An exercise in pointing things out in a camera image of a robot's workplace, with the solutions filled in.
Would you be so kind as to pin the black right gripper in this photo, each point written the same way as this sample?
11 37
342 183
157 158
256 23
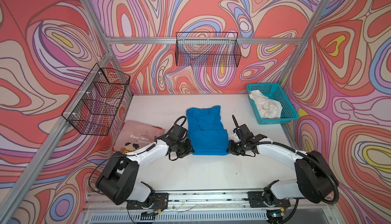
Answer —
231 148

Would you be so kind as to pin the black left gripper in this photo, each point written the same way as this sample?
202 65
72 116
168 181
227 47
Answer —
189 151

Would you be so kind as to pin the blue t shirt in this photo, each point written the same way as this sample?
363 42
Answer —
206 131

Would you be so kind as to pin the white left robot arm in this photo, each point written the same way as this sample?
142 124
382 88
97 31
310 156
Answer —
117 180

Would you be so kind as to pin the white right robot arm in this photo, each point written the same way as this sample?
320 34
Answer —
314 179

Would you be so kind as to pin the white crumpled t shirt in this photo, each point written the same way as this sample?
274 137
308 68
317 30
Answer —
267 108

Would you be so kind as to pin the pink folded t shirt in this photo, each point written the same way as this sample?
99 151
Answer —
135 135

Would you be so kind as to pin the teal plastic basket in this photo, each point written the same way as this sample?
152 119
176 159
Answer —
275 92

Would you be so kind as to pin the black wire basket left wall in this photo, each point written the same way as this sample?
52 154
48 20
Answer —
93 108

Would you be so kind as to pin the black wire basket wall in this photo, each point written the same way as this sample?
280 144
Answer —
224 53
93 108

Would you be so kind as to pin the black wire basket back wall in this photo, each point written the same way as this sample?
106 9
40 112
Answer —
224 53

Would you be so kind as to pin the aluminium horizontal frame bar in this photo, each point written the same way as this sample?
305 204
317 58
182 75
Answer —
172 40

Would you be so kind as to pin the aluminium right frame post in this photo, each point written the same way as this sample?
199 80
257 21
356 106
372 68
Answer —
313 21

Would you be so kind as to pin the aluminium left diagonal frame bar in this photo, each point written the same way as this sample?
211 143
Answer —
21 187

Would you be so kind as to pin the aluminium corner frame post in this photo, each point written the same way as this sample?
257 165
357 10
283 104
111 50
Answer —
94 19

